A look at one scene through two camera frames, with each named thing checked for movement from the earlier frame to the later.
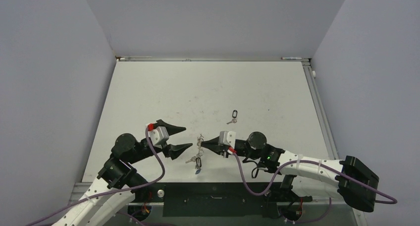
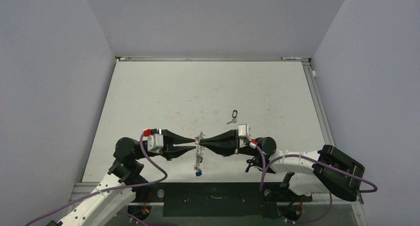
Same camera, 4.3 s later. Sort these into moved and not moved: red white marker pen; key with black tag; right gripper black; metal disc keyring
Moved: metal disc keyring
Not moved: right gripper black; red white marker pen; key with black tag
